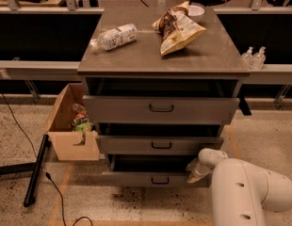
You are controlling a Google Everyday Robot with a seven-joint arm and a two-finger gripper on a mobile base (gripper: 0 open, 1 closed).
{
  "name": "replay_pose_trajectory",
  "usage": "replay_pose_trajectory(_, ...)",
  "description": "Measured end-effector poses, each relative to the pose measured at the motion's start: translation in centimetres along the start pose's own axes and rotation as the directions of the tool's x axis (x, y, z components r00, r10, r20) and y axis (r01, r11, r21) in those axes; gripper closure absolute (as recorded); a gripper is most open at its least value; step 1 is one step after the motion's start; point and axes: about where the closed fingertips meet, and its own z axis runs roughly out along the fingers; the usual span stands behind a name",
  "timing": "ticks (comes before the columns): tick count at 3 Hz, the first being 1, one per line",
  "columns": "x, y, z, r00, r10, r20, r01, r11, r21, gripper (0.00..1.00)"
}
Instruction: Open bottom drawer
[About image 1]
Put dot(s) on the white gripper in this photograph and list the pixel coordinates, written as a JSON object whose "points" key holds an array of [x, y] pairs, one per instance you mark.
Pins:
{"points": [[202, 169]]}

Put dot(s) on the grey bottom drawer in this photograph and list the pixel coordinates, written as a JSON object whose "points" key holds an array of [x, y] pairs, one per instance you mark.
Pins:
{"points": [[150, 171]]}

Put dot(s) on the grey drawer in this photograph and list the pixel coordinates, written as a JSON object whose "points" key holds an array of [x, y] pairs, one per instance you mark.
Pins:
{"points": [[160, 110], [156, 145], [150, 171]]}

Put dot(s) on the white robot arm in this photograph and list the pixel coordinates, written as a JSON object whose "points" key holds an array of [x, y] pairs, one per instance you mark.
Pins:
{"points": [[241, 192]]}

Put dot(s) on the grey drawer cabinet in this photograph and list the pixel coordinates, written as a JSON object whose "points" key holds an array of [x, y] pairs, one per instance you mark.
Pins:
{"points": [[210, 67]]}

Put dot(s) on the grey middle drawer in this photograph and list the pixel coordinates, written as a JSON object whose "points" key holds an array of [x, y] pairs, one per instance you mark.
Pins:
{"points": [[156, 145]]}

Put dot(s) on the grey top drawer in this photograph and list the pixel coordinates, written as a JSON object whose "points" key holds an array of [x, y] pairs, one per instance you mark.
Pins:
{"points": [[160, 110]]}

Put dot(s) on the green snack package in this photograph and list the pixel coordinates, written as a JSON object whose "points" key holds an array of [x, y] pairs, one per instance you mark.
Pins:
{"points": [[83, 127]]}

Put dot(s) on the left clear pump bottle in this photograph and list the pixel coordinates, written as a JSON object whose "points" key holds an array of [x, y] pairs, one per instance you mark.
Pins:
{"points": [[247, 56]]}

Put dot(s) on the cardboard box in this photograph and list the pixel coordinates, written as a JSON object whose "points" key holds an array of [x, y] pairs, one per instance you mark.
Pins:
{"points": [[68, 144]]}

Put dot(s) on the yellow chip bag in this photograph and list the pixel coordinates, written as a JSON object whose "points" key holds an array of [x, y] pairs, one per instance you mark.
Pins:
{"points": [[186, 31]]}

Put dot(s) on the brown snack bag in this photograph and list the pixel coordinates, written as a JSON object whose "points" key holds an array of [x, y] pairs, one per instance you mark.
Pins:
{"points": [[166, 23]]}

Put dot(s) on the clear plastic water bottle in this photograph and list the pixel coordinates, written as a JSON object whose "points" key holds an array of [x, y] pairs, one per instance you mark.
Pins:
{"points": [[114, 38]]}

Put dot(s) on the black metal leg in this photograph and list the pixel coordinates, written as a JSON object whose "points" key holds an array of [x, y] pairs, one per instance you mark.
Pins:
{"points": [[33, 167]]}

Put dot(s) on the white bowl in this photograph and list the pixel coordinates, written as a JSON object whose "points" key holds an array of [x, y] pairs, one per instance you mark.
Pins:
{"points": [[195, 13]]}

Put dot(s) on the grey metal rail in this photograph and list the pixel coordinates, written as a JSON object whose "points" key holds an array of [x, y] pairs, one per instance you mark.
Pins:
{"points": [[278, 74]]}

